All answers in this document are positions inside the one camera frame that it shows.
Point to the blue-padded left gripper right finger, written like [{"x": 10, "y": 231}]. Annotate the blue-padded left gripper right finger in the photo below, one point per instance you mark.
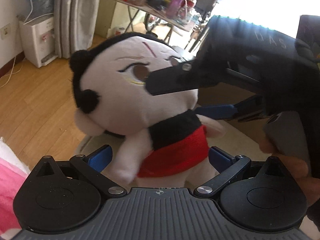
[{"x": 230, "y": 168}]

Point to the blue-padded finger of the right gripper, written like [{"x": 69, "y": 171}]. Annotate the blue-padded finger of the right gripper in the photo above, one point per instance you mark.
[{"x": 218, "y": 112}]

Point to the white water dispenser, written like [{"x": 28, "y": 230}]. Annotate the white water dispenser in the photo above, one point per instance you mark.
[{"x": 38, "y": 41}]

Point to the beige curtain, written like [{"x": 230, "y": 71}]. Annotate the beige curtain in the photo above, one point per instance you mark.
[{"x": 74, "y": 25}]

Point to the folding side table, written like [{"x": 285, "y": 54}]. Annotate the folding side table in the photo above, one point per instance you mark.
[{"x": 133, "y": 11}]

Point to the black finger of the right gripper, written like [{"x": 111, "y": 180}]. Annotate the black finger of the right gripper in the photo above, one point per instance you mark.
[{"x": 172, "y": 79}]

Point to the red-lidded jar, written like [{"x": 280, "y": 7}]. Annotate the red-lidded jar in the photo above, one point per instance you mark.
[{"x": 191, "y": 5}]

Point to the person's right hand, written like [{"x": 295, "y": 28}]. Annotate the person's right hand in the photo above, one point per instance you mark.
[{"x": 298, "y": 169}]

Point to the brown cardboard box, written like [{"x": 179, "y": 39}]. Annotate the brown cardboard box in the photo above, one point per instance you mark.
[{"x": 222, "y": 94}]

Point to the plush doll with red scarf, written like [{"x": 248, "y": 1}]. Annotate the plush doll with red scarf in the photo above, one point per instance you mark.
[{"x": 165, "y": 141}]

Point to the purple plastic cup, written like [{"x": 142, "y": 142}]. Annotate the purple plastic cup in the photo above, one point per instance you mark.
[{"x": 173, "y": 8}]

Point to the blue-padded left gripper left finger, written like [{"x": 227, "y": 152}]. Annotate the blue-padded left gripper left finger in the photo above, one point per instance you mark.
[{"x": 90, "y": 168}]

